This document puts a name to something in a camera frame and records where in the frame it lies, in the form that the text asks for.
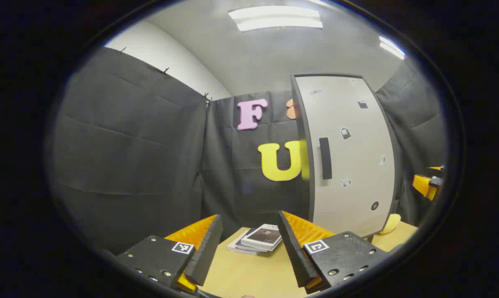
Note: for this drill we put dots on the large ceiling light panel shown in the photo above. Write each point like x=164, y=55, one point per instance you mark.
x=274, y=18

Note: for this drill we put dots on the small ceiling light panel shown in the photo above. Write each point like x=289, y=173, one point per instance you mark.
x=392, y=47

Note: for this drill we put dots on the dark grey cabinet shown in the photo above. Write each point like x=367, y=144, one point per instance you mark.
x=308, y=194

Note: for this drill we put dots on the white book with portrait cover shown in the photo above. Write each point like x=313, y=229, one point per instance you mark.
x=262, y=236

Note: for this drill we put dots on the yellow foam bun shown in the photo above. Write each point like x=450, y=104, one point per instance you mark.
x=391, y=223

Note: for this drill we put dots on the black backdrop cloth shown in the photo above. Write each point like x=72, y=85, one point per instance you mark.
x=129, y=157

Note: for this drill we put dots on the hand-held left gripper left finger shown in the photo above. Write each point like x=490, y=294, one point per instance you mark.
x=206, y=252

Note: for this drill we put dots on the dark blue book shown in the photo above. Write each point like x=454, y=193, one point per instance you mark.
x=253, y=249

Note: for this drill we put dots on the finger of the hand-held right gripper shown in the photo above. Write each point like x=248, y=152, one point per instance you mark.
x=423, y=185

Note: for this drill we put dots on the thick white book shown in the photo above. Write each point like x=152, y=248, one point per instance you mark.
x=232, y=245

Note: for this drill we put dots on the grey cabinet door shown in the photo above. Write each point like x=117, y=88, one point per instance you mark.
x=357, y=165

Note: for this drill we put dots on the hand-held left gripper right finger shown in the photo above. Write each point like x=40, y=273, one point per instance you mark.
x=295, y=248

